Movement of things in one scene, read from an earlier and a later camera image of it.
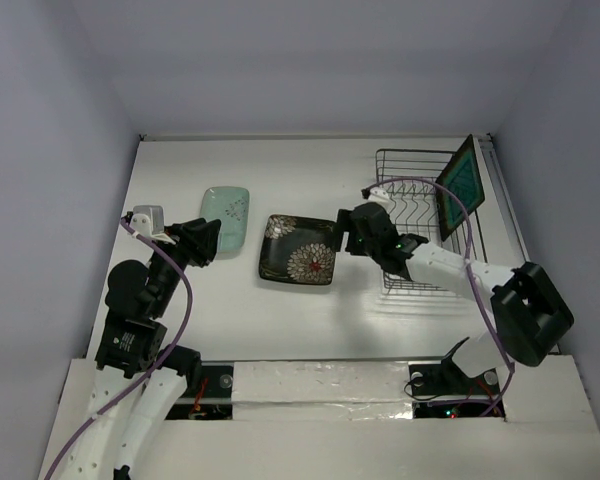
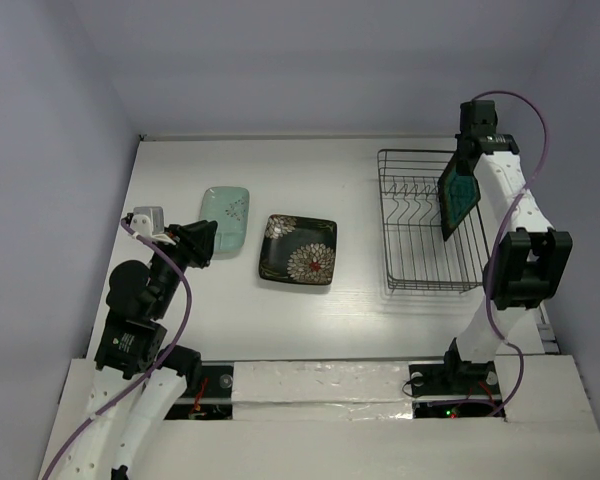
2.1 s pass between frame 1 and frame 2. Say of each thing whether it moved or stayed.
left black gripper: stayed
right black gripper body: moved
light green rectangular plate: stayed
